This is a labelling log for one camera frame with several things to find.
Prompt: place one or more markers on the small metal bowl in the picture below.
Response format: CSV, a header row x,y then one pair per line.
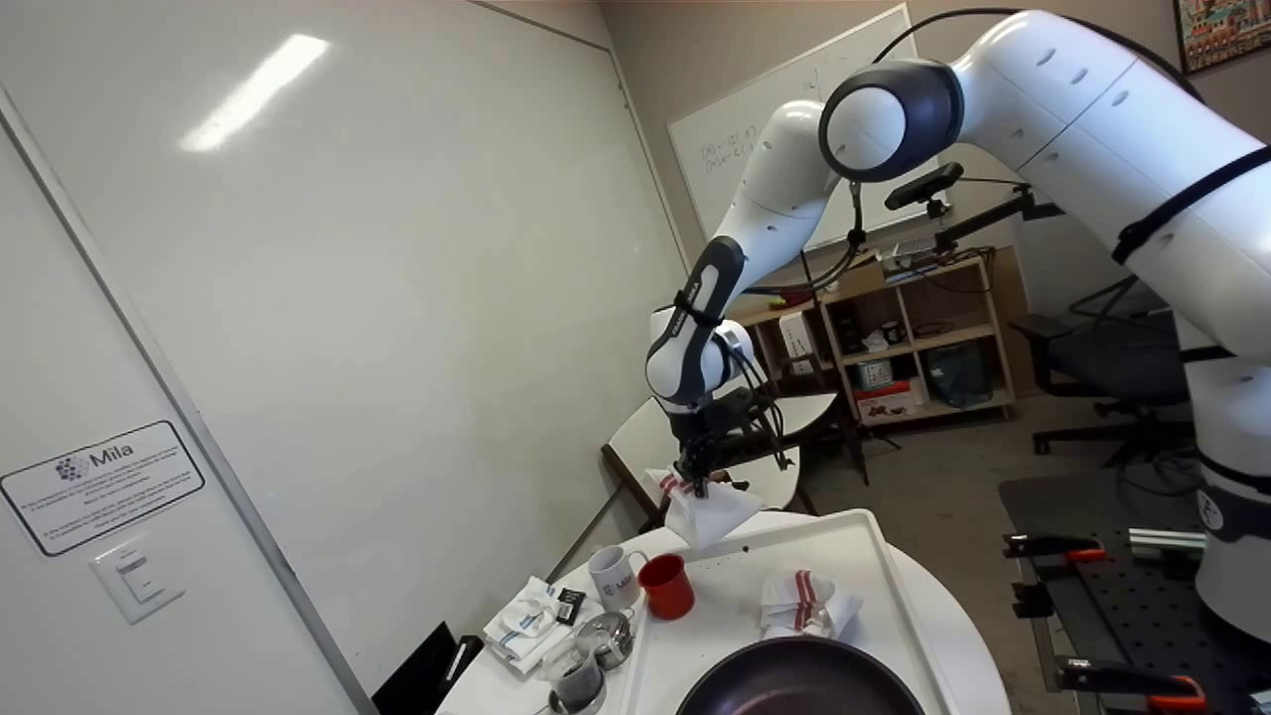
x,y
577,682
603,638

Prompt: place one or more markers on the large glossy wall whiteboard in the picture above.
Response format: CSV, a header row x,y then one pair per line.
x,y
397,262

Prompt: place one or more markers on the small dark gadget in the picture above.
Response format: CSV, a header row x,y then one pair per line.
x,y
570,604

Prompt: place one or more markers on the black office chair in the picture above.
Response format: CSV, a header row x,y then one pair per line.
x,y
1114,360

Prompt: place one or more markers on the wooden shelf unit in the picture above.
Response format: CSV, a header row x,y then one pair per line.
x,y
915,342

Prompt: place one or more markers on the round white table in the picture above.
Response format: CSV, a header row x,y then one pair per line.
x,y
960,647

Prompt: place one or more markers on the black camera stand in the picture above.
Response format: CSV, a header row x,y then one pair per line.
x,y
925,184

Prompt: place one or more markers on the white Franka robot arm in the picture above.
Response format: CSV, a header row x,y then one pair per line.
x,y
1099,119

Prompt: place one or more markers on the whiteboard with writing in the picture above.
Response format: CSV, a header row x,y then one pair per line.
x,y
740,144

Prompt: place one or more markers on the red mug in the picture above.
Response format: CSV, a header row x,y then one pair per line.
x,y
663,587

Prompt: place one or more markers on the small white top table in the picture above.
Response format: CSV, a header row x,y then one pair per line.
x,y
635,459

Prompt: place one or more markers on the black frying pan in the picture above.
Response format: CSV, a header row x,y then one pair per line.
x,y
794,682

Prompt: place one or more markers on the pile of white packets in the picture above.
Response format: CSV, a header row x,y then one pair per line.
x,y
523,630

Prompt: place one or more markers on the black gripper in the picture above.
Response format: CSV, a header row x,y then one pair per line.
x,y
728,429

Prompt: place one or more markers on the white wall sign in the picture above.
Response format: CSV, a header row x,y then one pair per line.
x,y
102,483

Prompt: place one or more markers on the white red striped towel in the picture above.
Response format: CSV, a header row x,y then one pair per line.
x,y
807,604
716,516

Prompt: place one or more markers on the white light switch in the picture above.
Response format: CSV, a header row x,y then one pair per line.
x,y
136,579

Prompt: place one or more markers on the silver metal bar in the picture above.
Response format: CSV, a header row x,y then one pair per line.
x,y
1165,543

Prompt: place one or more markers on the black tool platform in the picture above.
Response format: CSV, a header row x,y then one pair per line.
x,y
1154,610

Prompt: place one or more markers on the framed wall picture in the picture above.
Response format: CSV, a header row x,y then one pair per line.
x,y
1226,26

